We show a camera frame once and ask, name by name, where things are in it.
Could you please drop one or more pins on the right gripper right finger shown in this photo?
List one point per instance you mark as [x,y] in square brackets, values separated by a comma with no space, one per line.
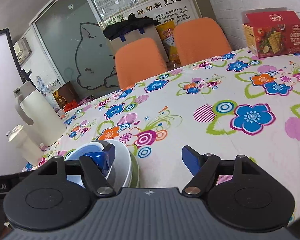
[202,167]

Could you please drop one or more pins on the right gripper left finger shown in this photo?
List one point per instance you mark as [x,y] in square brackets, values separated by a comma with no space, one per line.
[94,166]

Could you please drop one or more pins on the blue plastic bowl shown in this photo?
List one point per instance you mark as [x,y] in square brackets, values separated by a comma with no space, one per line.
[86,149]

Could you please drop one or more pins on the white ceramic bowl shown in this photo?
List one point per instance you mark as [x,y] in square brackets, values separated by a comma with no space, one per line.
[123,165]

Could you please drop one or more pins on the light green plate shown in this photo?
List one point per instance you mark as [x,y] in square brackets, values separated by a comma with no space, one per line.
[135,179]

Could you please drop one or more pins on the stainless steel bowl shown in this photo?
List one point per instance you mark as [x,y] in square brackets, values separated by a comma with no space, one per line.
[111,175]

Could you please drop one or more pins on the small cream tumbler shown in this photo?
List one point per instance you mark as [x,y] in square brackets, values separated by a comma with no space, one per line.
[29,150]

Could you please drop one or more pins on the floral tablecloth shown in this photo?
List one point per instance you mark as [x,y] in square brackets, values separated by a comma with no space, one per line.
[225,105]

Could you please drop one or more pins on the brown gift box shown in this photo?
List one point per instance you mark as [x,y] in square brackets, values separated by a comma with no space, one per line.
[65,94]

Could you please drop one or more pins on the large cream thermos jug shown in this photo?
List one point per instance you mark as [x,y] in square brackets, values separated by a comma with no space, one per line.
[38,114]

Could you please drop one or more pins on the left orange chair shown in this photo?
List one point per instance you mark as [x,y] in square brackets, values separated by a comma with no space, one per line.
[138,61]

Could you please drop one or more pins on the orange chair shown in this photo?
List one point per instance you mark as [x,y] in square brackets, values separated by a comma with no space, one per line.
[138,61]
[199,39]

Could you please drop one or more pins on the right orange chair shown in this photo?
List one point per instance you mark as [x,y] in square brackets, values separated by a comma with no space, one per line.
[199,39]

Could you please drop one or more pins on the glass door cat drawing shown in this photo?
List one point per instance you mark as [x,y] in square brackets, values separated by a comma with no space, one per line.
[76,45]

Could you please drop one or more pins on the black cloth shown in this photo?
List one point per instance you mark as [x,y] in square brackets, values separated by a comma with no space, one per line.
[113,31]

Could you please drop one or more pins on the yellow snack bag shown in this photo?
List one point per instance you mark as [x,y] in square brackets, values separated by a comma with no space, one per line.
[165,31]

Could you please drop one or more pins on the brown paper bag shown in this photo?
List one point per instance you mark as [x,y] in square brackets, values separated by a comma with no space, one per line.
[149,31]

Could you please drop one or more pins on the red cracker box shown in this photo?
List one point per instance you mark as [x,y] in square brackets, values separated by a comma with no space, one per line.
[272,33]

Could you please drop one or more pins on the framed chinese poster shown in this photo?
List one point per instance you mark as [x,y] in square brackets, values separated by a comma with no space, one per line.
[163,11]

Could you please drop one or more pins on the wall switch box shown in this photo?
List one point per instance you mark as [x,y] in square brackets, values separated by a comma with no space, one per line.
[22,50]

